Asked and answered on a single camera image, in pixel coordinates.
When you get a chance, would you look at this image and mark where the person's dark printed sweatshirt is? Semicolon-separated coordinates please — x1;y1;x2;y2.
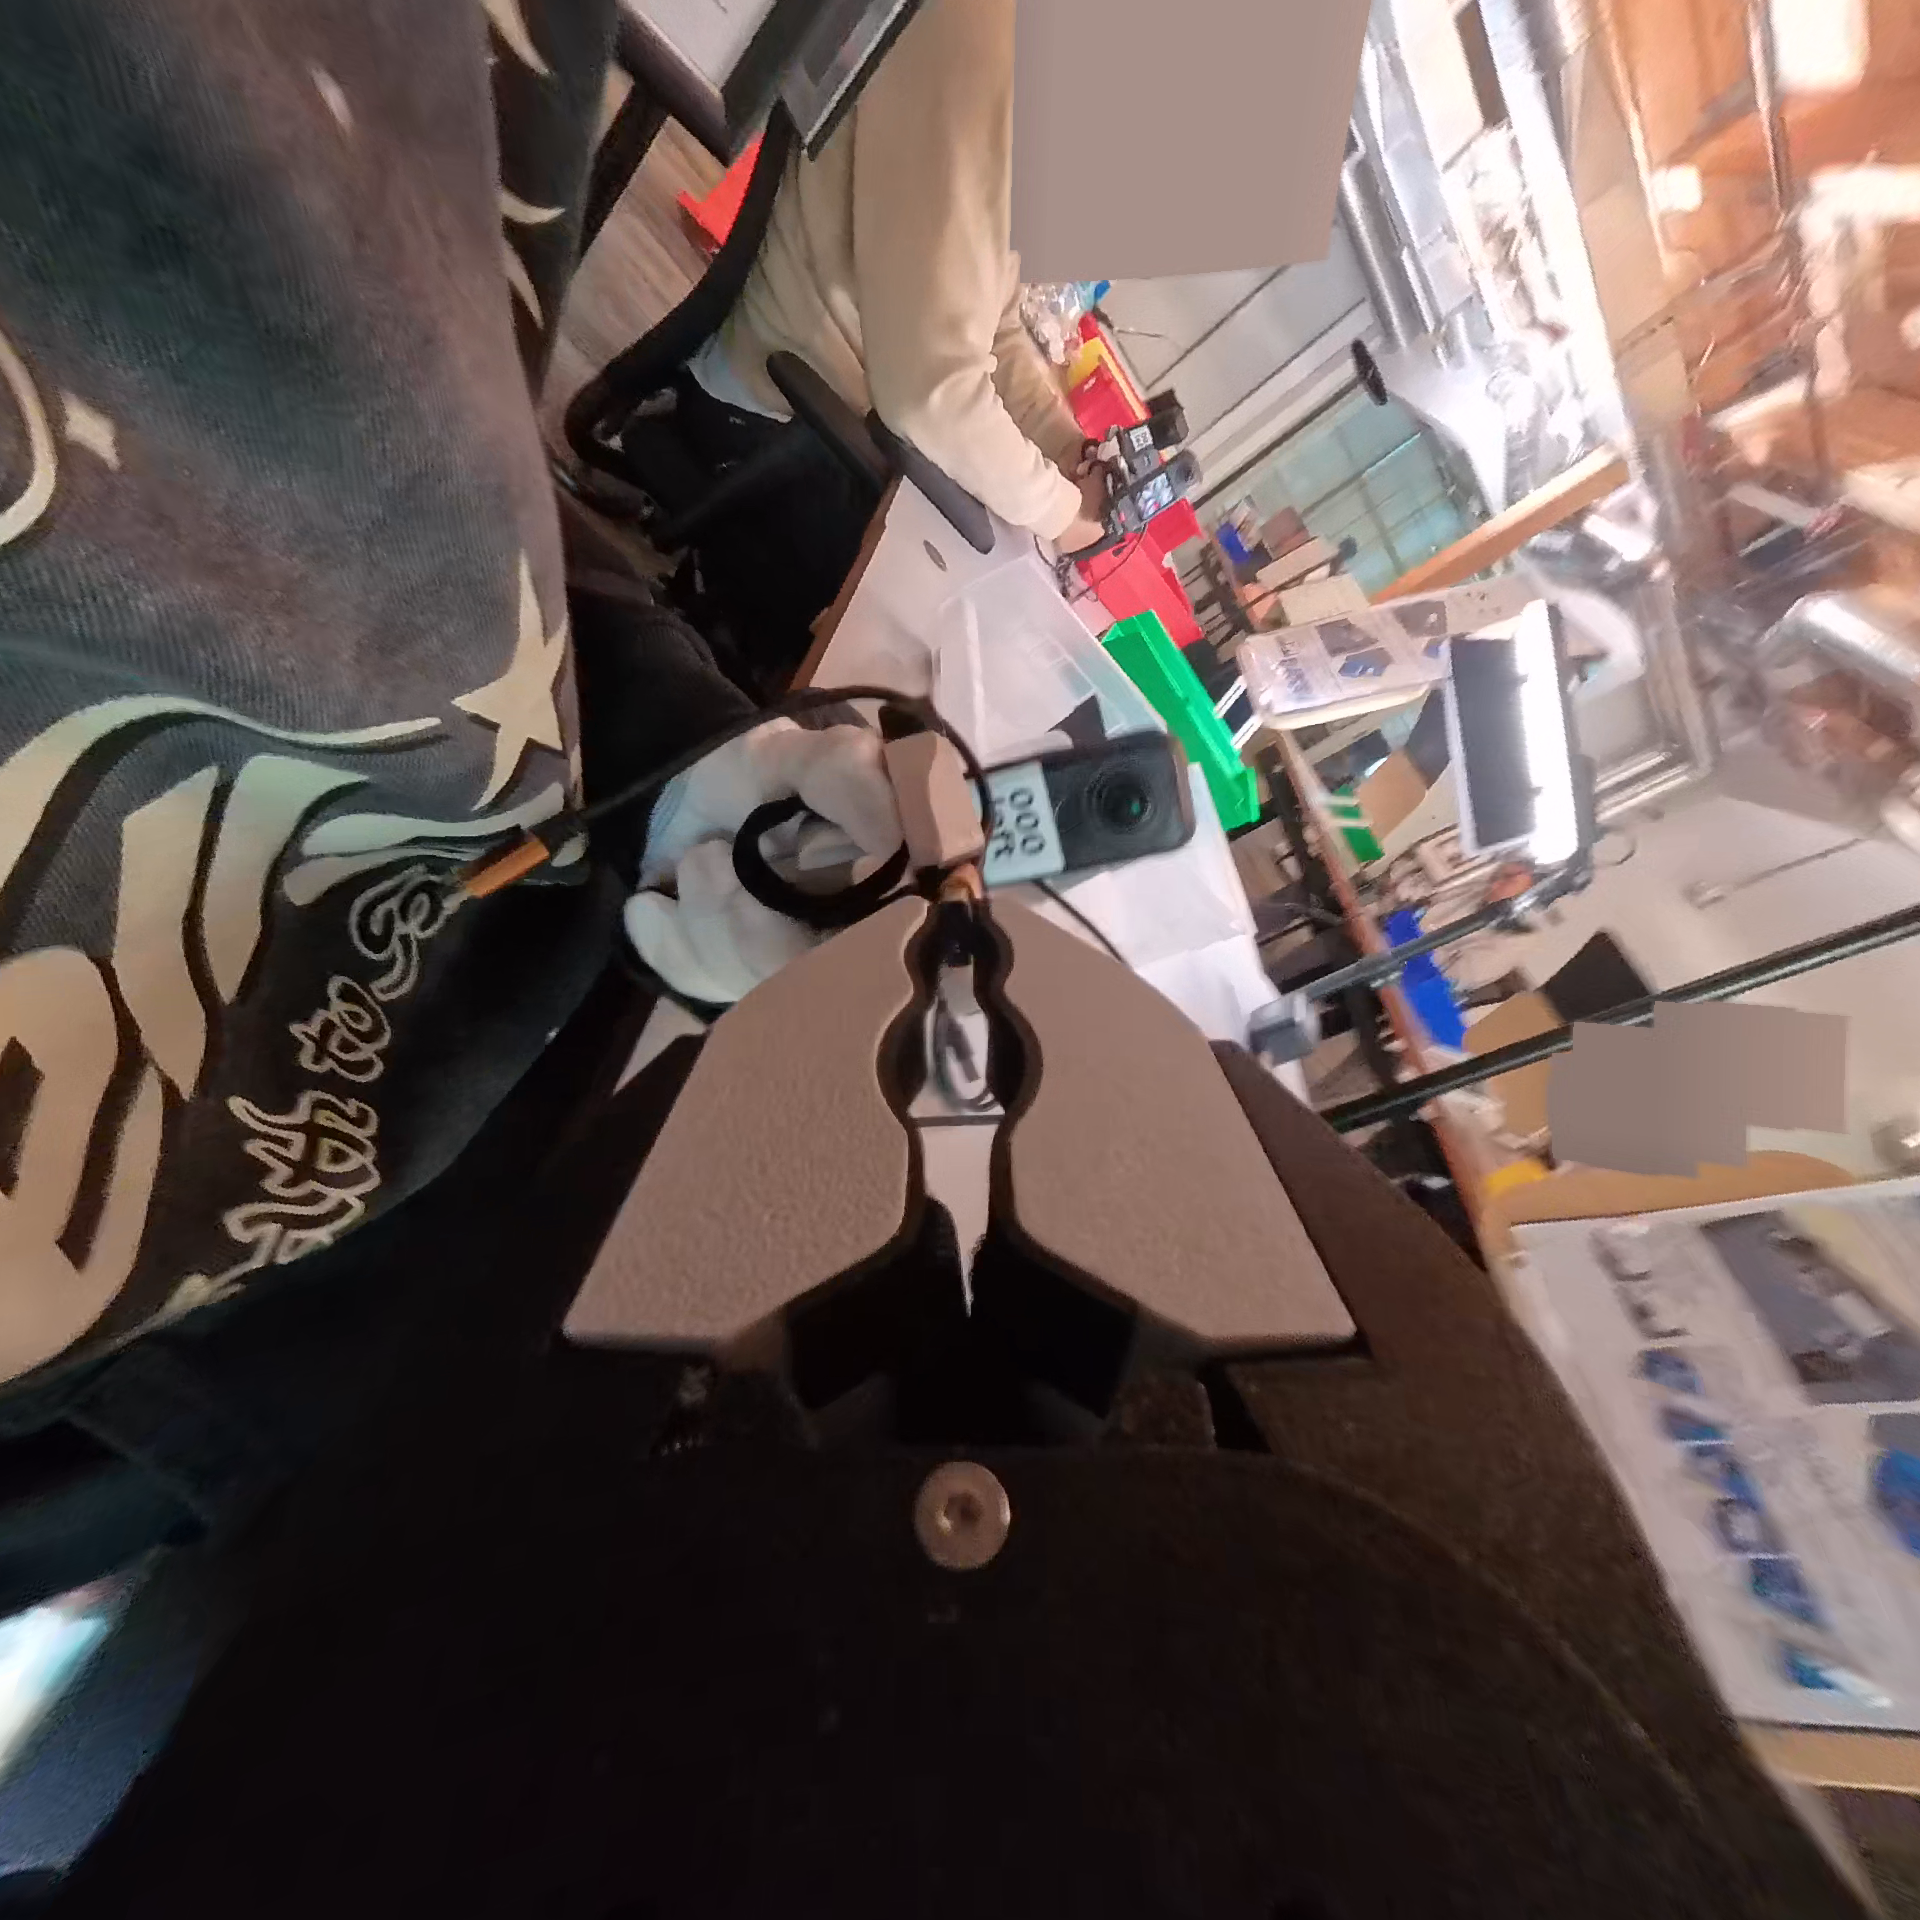
0;0;627;1665

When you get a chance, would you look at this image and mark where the person's left hand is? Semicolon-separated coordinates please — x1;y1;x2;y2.
614;719;908;1006

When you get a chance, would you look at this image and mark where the black office chair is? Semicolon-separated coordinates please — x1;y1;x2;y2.
563;88;1007;707

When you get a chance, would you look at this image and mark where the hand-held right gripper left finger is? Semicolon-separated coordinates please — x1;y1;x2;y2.
559;897;936;1355

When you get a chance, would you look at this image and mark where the white light panel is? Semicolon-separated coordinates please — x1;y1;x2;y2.
1431;592;1596;867

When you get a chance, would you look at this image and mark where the red plastic bin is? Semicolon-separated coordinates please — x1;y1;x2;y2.
1066;502;1200;647

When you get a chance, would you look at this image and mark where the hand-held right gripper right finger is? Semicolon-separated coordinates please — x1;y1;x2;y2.
984;897;1363;1355

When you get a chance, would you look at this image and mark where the black disc floor lamp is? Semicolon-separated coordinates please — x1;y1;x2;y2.
1317;915;1920;1134
1345;343;1400;508

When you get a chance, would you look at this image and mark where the person's left forearm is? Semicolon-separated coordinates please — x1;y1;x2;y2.
563;583;757;897

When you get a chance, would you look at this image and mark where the green plastic bin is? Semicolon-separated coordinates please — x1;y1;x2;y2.
1098;612;1264;835

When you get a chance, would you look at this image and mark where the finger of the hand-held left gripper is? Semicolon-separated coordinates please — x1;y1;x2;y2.
900;803;984;888
873;730;971;813

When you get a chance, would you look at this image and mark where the braided cable with orange plugs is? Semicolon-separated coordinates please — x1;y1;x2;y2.
465;691;1007;1116

